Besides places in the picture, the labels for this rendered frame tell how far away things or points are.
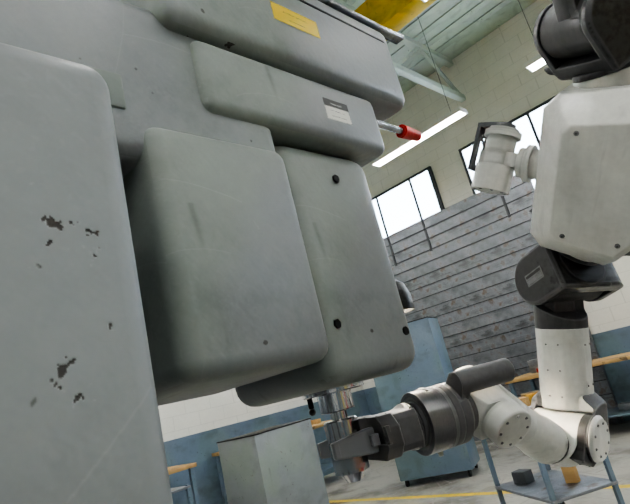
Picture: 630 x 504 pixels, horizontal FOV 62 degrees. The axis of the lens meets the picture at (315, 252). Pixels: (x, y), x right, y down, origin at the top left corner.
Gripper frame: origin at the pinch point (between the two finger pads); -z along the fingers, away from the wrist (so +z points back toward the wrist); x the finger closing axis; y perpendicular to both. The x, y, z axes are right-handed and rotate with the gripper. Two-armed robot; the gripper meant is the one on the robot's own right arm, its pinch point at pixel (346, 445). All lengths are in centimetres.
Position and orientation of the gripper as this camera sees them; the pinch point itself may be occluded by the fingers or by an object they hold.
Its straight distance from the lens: 74.5
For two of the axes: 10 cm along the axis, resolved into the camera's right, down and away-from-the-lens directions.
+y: 2.4, 9.4, -2.5
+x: 3.1, -3.2, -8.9
